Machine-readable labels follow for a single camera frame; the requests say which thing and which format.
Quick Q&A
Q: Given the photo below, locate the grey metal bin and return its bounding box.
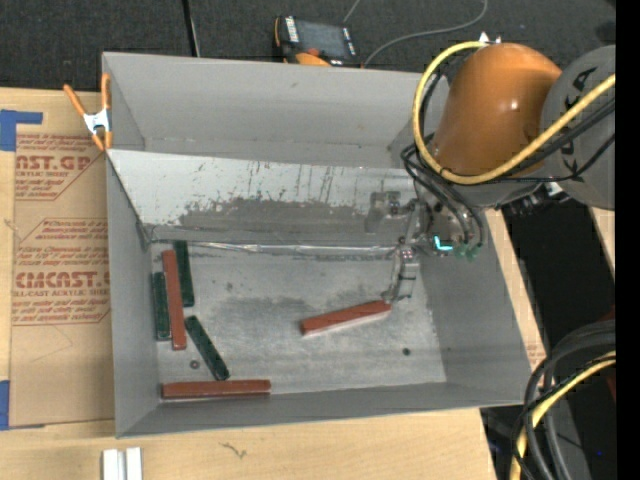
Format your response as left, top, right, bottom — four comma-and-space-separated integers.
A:
101, 51, 532, 439

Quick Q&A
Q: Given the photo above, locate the brown cardboard board, red print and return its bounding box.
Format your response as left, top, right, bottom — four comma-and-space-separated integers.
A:
0, 86, 117, 430

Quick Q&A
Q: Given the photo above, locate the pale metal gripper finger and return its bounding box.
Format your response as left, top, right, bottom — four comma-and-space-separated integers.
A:
366, 191, 403, 234
382, 247, 420, 305

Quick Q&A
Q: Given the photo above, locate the red-brown flat block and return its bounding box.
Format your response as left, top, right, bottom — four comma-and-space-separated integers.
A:
160, 249, 188, 352
160, 378, 273, 401
299, 300, 393, 339

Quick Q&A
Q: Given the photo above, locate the dark green flat block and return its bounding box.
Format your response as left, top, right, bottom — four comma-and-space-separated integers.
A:
151, 270, 172, 342
183, 315, 232, 383
172, 240, 196, 309

